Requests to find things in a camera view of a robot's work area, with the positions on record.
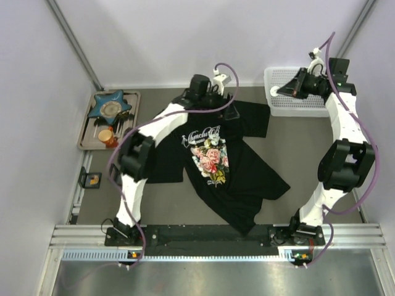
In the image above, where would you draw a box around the white round brooch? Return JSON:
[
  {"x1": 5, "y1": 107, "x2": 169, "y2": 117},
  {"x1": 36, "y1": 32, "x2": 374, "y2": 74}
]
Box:
[{"x1": 270, "y1": 86, "x2": 280, "y2": 97}]

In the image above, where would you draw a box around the black floral t-shirt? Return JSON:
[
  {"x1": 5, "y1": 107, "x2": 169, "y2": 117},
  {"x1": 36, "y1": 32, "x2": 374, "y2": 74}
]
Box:
[{"x1": 148, "y1": 101, "x2": 290, "y2": 236}]

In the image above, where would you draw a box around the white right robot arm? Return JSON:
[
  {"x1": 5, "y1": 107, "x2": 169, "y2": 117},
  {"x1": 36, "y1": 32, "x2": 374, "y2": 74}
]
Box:
[{"x1": 276, "y1": 58, "x2": 375, "y2": 242}]

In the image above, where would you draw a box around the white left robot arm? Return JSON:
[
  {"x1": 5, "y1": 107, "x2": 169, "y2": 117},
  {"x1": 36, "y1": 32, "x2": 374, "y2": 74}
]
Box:
[{"x1": 108, "y1": 69, "x2": 235, "y2": 244}]

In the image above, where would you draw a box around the black box with yellow brooch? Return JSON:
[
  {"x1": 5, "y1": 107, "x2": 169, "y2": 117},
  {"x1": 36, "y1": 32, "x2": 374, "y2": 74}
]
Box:
[{"x1": 78, "y1": 166, "x2": 102, "y2": 189}]

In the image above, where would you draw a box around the white perforated plastic basket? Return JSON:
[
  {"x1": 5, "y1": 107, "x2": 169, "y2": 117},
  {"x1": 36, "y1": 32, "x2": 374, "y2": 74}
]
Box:
[{"x1": 264, "y1": 67, "x2": 329, "y2": 118}]

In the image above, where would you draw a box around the blue star-shaped dish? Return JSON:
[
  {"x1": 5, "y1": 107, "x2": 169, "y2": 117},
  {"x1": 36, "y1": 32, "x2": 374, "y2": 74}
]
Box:
[{"x1": 87, "y1": 90, "x2": 132, "y2": 125}]

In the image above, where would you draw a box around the orange cup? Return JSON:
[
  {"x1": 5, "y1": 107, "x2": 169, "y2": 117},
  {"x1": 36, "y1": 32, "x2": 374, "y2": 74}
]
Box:
[{"x1": 98, "y1": 126, "x2": 119, "y2": 149}]

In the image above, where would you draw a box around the brown rectangular tray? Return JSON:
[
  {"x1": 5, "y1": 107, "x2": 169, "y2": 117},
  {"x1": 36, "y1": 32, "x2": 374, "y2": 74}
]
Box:
[{"x1": 77, "y1": 89, "x2": 141, "y2": 150}]

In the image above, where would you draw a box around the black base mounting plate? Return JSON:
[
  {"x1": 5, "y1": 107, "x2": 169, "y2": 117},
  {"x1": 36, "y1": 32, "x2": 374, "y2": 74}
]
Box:
[{"x1": 105, "y1": 224, "x2": 325, "y2": 247}]

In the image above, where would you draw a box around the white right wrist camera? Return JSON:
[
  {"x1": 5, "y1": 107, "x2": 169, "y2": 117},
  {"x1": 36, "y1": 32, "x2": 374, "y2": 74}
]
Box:
[{"x1": 307, "y1": 47, "x2": 325, "y2": 76}]

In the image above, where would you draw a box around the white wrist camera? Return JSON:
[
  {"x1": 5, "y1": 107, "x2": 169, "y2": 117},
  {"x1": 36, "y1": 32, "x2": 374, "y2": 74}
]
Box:
[
  {"x1": 212, "y1": 69, "x2": 231, "y2": 96},
  {"x1": 307, "y1": 47, "x2": 325, "y2": 76}
]

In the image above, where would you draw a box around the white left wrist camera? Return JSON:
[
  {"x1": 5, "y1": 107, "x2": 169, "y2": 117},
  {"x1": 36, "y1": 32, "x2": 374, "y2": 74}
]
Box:
[{"x1": 212, "y1": 69, "x2": 231, "y2": 96}]

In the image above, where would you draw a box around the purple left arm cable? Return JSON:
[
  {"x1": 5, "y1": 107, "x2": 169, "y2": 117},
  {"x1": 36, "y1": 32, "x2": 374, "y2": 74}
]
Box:
[{"x1": 106, "y1": 62, "x2": 240, "y2": 268}]

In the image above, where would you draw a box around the grey slotted cable duct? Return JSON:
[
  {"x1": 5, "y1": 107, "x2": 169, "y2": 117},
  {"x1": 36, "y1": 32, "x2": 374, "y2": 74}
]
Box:
[{"x1": 61, "y1": 247, "x2": 312, "y2": 263}]

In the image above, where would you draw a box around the aluminium frame rail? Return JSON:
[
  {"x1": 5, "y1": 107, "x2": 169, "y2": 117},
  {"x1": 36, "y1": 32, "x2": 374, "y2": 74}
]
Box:
[{"x1": 38, "y1": 224, "x2": 394, "y2": 295}]

